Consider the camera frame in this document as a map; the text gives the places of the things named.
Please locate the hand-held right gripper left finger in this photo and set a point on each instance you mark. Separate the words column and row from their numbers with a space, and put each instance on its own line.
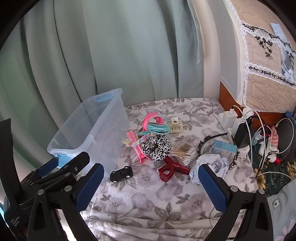
column 90, row 185

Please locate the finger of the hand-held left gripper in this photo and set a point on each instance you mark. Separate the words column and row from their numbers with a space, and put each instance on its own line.
column 47, row 168
column 76, row 162

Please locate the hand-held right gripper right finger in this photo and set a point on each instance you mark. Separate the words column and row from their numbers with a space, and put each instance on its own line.
column 212, row 190

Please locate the white paper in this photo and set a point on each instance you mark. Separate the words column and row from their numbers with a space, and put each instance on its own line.
column 208, row 160

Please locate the black toy car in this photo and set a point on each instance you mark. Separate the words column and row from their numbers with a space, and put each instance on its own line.
column 121, row 173

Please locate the red hair claw clip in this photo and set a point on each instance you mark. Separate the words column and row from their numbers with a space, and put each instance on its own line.
column 175, row 169

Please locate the small blue box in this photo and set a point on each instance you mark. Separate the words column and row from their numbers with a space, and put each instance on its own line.
column 223, row 148

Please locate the clear plastic storage container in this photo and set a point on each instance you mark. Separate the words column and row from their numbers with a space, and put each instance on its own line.
column 92, row 120

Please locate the bag of cotton swabs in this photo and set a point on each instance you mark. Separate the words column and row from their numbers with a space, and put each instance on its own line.
column 185, row 153

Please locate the black studded headband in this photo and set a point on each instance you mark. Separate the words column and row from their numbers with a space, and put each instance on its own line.
column 201, row 143

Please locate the pink hair roller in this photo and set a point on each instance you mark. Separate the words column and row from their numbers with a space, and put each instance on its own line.
column 138, row 153

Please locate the black and white scrunchie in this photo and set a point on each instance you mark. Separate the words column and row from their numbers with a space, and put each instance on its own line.
column 159, row 150

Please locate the cream plug adapter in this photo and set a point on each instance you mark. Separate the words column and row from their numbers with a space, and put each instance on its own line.
column 175, row 128

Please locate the dark floral sheet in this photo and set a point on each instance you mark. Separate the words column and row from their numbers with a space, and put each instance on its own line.
column 266, row 180

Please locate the grey floral blanket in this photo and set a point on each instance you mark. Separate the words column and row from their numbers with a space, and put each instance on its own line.
column 150, row 197

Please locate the white power strip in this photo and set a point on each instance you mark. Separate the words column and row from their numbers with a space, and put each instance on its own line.
column 231, row 131

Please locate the black charger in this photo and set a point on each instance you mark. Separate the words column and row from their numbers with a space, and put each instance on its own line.
column 242, row 134

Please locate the white bottle red cap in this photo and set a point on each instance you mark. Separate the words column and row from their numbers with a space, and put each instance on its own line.
column 263, row 149

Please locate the light blue printed cloth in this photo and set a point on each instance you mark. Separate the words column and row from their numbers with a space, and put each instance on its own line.
column 282, row 208

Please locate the white charger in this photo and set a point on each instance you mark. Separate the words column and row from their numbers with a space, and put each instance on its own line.
column 227, row 118

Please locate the pink chevron cloth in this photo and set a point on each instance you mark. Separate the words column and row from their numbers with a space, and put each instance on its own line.
column 275, row 139

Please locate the dark grey pouch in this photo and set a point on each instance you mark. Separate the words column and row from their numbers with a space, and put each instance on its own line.
column 286, row 136

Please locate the beige quilted lace cover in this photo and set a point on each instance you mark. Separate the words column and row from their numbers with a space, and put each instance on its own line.
column 266, row 81

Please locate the pale green curtain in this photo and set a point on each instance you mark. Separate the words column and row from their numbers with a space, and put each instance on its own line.
column 115, row 46

